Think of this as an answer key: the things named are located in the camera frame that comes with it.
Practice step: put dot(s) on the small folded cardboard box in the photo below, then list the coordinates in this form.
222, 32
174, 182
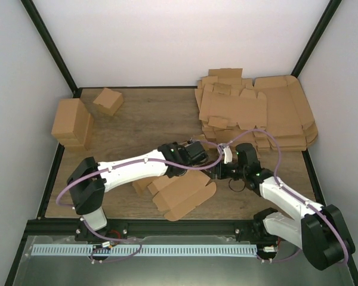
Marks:
108, 101

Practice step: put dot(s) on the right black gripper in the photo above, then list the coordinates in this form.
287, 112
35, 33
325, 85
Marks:
220, 174

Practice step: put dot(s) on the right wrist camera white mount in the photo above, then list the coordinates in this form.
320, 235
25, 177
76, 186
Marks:
227, 153

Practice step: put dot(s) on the stack of flat cardboard blanks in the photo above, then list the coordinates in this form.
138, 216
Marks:
228, 105

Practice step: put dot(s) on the large flat cardboard blanks stack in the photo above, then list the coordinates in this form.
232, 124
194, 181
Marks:
290, 119

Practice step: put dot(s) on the light blue slotted cable duct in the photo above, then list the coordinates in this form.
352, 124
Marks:
213, 250

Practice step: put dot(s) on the black frame post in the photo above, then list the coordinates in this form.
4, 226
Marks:
46, 37
315, 37

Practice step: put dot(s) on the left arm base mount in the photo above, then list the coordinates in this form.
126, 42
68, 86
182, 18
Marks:
115, 229

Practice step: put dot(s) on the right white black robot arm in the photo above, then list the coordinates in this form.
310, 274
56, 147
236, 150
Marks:
320, 232

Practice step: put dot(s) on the large folded cardboard box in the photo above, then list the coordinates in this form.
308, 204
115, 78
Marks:
73, 125

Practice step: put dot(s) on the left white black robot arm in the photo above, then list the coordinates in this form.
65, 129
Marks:
91, 180

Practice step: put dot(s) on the right black frame post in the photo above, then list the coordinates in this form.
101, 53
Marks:
315, 37

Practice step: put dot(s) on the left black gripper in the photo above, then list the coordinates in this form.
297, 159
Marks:
175, 143

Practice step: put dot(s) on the left black frame post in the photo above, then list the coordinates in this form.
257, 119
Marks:
46, 37

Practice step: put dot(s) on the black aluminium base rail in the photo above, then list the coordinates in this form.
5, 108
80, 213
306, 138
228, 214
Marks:
137, 227

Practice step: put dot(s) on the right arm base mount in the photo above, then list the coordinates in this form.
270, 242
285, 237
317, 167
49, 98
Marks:
252, 231

